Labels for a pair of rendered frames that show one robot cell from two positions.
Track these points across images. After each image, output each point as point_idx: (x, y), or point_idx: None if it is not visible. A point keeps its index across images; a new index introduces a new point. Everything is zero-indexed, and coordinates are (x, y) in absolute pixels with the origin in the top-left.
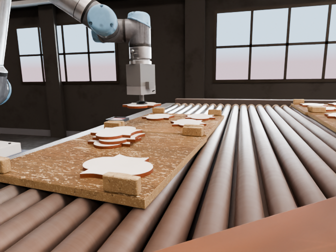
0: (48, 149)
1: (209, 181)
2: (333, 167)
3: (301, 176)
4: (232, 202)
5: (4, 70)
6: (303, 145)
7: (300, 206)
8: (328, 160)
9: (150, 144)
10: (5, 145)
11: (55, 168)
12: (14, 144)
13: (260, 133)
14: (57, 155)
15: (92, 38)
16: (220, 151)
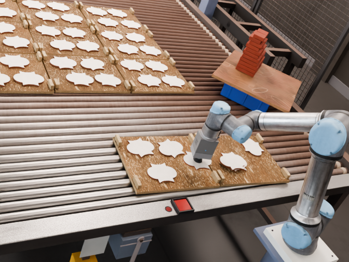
0: (263, 179)
1: (225, 132)
2: (183, 105)
3: (206, 112)
4: None
5: (293, 206)
6: (166, 107)
7: None
8: (177, 105)
9: (224, 149)
10: (274, 227)
11: (267, 161)
12: (269, 227)
13: (153, 119)
14: (263, 170)
15: (245, 141)
16: None
